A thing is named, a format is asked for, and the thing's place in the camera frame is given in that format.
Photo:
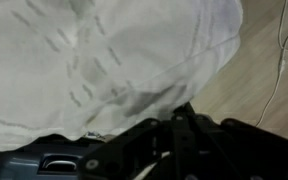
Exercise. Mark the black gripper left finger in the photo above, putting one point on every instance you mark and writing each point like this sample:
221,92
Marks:
134,153

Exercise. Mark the blue hard-shell suitcase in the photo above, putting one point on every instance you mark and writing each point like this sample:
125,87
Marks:
20,163

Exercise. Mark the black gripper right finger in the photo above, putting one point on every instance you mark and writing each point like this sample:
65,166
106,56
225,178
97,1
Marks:
244,153

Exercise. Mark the white quilted duvet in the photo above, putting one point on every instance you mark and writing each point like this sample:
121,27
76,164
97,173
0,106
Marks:
100,60

